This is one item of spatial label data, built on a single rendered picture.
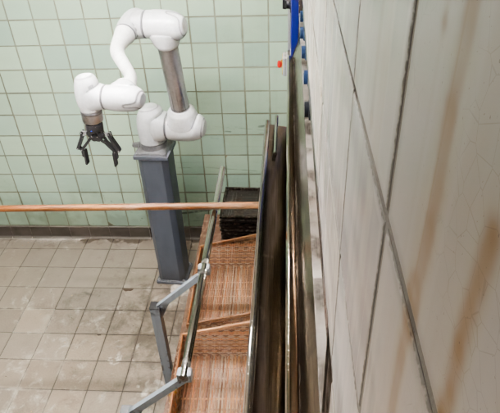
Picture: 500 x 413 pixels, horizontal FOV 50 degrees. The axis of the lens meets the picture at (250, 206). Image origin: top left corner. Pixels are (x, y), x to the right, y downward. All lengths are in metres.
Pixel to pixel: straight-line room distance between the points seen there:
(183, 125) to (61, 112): 1.06
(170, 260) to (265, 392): 2.29
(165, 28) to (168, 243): 1.43
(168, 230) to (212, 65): 1.06
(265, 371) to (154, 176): 1.98
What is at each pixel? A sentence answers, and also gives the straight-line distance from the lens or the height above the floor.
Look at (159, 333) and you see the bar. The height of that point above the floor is 0.80.
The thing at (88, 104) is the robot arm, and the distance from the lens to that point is 2.34.
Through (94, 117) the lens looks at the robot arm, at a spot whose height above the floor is 1.55.
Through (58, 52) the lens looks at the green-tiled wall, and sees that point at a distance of 3.58.
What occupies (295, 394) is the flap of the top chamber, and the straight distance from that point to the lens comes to 1.00.
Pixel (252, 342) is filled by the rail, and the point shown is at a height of 1.43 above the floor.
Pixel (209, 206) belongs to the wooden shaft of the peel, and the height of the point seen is 1.20.
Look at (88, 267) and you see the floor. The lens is 4.01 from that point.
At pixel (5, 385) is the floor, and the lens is 3.49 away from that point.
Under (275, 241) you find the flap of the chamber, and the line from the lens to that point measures 1.79.
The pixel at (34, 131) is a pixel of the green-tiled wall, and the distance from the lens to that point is 3.90.
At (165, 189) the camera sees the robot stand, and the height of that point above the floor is 0.77.
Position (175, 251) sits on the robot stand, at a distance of 3.53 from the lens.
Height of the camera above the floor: 2.55
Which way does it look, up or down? 36 degrees down
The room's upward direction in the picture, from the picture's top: 3 degrees counter-clockwise
